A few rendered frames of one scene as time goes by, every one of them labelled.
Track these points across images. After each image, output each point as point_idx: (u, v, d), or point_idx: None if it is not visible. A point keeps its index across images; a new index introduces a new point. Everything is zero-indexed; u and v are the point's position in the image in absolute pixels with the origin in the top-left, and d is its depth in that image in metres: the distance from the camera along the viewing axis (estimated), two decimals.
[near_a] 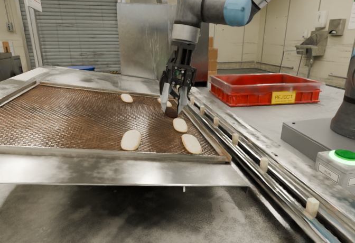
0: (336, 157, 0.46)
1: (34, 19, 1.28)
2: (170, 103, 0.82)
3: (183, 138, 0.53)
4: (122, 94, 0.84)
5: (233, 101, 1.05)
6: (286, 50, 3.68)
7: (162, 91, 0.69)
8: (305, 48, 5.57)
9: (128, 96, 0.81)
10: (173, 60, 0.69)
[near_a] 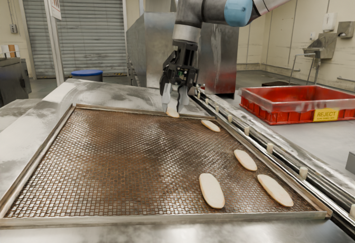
0: None
1: (55, 29, 1.22)
2: (217, 127, 0.75)
3: (263, 182, 0.46)
4: None
5: (273, 119, 0.98)
6: (298, 54, 3.61)
7: (164, 92, 0.69)
8: (313, 50, 5.50)
9: (172, 109, 0.73)
10: (173, 60, 0.68)
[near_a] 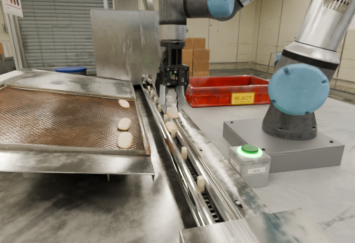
0: (241, 150, 0.54)
1: (13, 25, 1.36)
2: (128, 104, 0.90)
3: (119, 135, 0.60)
4: (166, 122, 0.84)
5: (194, 102, 1.13)
6: (273, 51, 3.76)
7: (160, 93, 0.69)
8: None
9: (172, 124, 0.81)
10: (165, 61, 0.68)
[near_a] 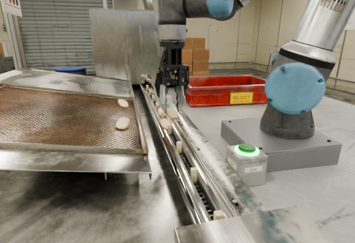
0: (238, 149, 0.54)
1: (12, 25, 1.36)
2: (127, 103, 0.90)
3: None
4: (159, 108, 1.00)
5: (193, 101, 1.13)
6: (273, 51, 3.76)
7: (160, 93, 0.69)
8: None
9: None
10: (165, 61, 0.68)
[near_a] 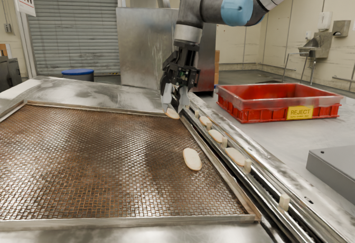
0: None
1: (26, 25, 1.18)
2: (177, 114, 0.71)
3: (228, 152, 0.64)
4: (200, 117, 0.93)
5: (244, 117, 0.95)
6: (290, 53, 3.58)
7: (164, 92, 0.69)
8: (308, 49, 5.46)
9: (206, 119, 0.90)
10: (174, 60, 0.68)
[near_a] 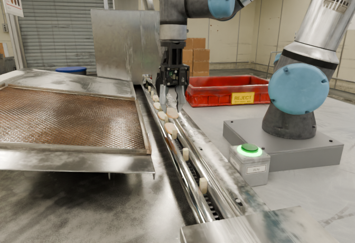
0: (241, 149, 0.54)
1: (14, 25, 1.36)
2: (176, 129, 0.78)
3: (158, 113, 0.93)
4: (153, 95, 1.23)
5: (195, 101, 1.13)
6: (273, 51, 3.76)
7: (160, 93, 0.69)
8: None
9: (157, 96, 1.19)
10: (165, 61, 0.68)
